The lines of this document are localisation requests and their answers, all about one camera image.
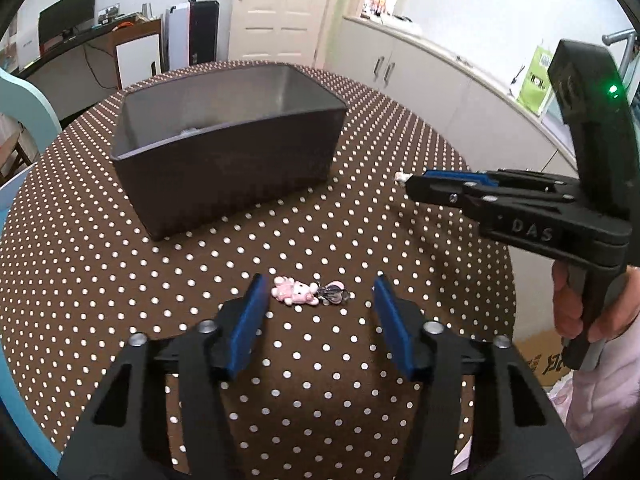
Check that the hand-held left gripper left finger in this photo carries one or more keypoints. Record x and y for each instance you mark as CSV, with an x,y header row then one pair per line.
x,y
247,325

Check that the dark curved desk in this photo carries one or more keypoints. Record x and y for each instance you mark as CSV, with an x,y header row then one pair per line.
x,y
75,55

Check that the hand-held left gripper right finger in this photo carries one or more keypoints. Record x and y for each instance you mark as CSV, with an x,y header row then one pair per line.
x,y
395,325

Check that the white tall appliance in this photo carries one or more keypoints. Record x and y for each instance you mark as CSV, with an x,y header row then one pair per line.
x,y
177,37

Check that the white counter cabinet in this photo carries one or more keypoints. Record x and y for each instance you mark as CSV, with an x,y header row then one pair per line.
x,y
440,85

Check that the person's right hand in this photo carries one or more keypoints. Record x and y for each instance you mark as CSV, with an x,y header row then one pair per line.
x,y
565,305

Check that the grey crystal pendant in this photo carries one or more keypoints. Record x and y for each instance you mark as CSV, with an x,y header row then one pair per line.
x,y
331,294

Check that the white box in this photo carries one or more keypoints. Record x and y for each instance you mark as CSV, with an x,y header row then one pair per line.
x,y
25,49

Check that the pink bear charm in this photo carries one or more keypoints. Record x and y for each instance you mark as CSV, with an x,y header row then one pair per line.
x,y
292,292

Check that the photo frame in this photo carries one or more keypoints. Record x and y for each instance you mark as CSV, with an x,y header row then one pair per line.
x,y
110,13

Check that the black computer monitor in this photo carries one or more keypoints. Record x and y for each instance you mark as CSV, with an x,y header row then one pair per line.
x,y
67,12

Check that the white door small cabinet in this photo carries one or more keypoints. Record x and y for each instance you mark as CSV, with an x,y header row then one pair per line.
x,y
140,57

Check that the metal rail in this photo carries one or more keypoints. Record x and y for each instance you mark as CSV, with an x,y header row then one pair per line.
x,y
622,40

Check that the small figurines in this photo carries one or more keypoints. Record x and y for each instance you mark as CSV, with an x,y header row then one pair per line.
x,y
378,7

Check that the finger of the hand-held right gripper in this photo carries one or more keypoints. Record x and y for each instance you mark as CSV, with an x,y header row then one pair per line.
x,y
535,180
530,232

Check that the grey storage box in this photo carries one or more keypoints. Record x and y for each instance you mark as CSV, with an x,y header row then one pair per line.
x,y
225,180

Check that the person's pink clothing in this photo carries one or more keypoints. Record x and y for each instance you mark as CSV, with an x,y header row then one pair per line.
x,y
610,410

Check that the white room door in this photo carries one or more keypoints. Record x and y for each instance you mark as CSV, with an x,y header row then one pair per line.
x,y
285,15

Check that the black suitcase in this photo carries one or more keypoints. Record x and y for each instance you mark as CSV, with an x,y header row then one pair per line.
x,y
204,32

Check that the small white charm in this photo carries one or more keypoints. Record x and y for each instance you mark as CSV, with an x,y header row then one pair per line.
x,y
401,177

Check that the teal curved bed frame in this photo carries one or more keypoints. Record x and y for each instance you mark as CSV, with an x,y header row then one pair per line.
x,y
30,100

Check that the green box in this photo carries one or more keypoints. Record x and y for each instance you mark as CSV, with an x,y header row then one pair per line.
x,y
535,80

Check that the cardboard box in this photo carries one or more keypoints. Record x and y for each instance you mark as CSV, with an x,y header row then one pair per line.
x,y
542,360

